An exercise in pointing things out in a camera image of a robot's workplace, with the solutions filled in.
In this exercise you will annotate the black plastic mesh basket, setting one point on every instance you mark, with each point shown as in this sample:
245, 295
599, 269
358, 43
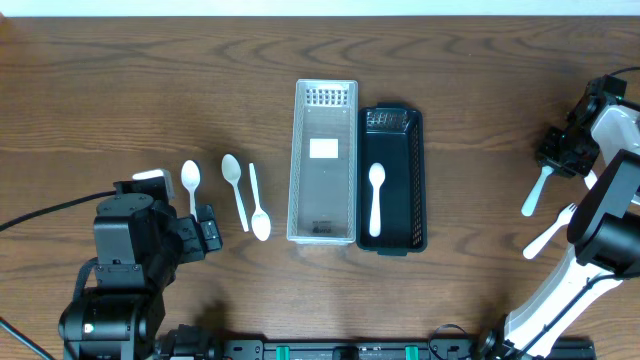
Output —
391, 134

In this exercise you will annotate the white plastic spoon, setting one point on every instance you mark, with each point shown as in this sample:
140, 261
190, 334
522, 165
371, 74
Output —
260, 221
231, 171
376, 178
190, 178

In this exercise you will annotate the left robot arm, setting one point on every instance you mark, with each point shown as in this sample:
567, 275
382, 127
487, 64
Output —
140, 242

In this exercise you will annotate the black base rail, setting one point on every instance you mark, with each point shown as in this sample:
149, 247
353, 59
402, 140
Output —
192, 342

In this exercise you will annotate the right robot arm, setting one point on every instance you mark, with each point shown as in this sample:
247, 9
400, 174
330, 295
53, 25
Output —
602, 233

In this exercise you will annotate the white label sticker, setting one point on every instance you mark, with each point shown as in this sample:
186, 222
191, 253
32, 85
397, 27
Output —
323, 148

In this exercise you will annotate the white plastic fork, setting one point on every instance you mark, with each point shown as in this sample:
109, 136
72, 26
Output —
536, 245
590, 180
532, 199

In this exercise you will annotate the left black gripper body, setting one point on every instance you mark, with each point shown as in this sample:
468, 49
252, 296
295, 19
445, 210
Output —
201, 233

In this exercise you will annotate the clear plastic mesh basket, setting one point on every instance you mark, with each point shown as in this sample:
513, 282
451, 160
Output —
322, 205

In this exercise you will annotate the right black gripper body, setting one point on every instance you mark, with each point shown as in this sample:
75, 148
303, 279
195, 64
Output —
558, 153

